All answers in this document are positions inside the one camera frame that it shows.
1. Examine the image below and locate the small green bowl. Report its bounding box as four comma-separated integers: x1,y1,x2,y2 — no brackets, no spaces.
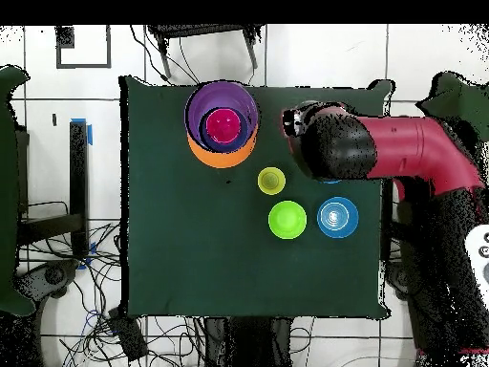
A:
267,200,308,241

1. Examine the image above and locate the large orange bowl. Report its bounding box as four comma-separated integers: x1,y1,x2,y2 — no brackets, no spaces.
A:
187,129,259,170

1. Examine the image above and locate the dark blue bowl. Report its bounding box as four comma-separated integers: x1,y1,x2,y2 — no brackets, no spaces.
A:
197,107,251,153

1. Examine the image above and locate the red cup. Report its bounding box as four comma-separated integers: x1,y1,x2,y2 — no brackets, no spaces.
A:
204,108,243,145

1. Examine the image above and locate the purple bowl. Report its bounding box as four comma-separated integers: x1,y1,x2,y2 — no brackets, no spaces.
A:
183,80,261,154

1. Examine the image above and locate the yellow cup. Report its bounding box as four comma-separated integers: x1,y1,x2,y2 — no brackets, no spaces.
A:
257,166,287,197

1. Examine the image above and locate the dark green tablecloth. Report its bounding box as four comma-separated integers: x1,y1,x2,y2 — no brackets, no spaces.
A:
117,76,394,319

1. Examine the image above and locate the black metal stand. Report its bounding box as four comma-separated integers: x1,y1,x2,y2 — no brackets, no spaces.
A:
16,119,91,259

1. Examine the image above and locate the blue tape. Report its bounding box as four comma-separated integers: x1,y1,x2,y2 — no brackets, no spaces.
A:
70,118,94,146

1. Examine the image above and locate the black stool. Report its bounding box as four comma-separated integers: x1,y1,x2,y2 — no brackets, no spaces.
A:
146,24,266,79

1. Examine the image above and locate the black power adapter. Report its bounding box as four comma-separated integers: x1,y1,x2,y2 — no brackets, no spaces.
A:
108,309,149,362

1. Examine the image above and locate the green cloth side table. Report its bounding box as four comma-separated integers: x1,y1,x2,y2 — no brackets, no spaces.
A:
0,64,35,316
415,72,489,142

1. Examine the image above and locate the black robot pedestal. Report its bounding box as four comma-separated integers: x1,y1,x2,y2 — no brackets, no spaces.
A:
202,315,291,367

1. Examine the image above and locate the bundle of floor cables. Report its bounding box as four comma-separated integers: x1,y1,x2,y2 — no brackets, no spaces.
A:
22,200,207,367

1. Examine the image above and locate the black square floor frame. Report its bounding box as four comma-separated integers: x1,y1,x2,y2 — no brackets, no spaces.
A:
55,24,113,70

